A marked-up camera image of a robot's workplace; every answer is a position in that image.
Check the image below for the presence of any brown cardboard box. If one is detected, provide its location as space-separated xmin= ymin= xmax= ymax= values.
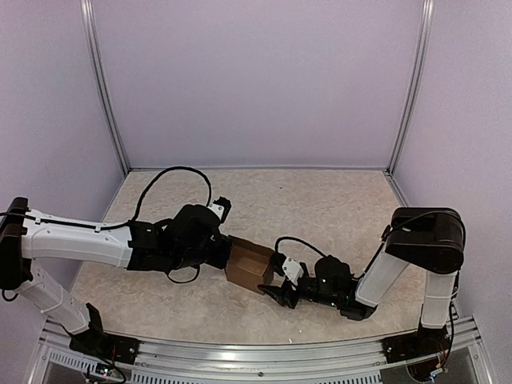
xmin=225 ymin=236 xmax=274 ymax=295

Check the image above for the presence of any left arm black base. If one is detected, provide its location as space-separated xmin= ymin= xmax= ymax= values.
xmin=70 ymin=303 xmax=141 ymax=365

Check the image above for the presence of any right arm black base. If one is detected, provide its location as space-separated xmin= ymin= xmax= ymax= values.
xmin=382 ymin=324 xmax=451 ymax=363

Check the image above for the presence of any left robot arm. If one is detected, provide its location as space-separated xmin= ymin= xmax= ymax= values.
xmin=1 ymin=197 xmax=231 ymax=356

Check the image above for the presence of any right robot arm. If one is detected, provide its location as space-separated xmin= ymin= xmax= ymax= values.
xmin=258 ymin=207 xmax=466 ymax=355

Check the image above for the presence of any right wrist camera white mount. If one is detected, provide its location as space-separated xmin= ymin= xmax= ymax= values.
xmin=270 ymin=253 xmax=307 ymax=286

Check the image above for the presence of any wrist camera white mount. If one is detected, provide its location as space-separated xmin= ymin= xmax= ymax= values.
xmin=270 ymin=253 xmax=307 ymax=286
xmin=208 ymin=196 xmax=232 ymax=224

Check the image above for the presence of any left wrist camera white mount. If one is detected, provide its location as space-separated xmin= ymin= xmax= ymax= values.
xmin=208 ymin=196 xmax=232 ymax=224

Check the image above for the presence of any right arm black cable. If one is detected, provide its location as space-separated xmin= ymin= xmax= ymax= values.
xmin=274 ymin=236 xmax=329 ymax=261

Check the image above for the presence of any left aluminium frame post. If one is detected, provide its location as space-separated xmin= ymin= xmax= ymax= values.
xmin=79 ymin=0 xmax=131 ymax=177

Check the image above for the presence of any aluminium frame post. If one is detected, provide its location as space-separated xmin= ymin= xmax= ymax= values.
xmin=386 ymin=0 xmax=435 ymax=178
xmin=79 ymin=0 xmax=131 ymax=177

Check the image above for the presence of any right aluminium frame post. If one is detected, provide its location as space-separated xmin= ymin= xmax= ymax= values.
xmin=386 ymin=0 xmax=435 ymax=178

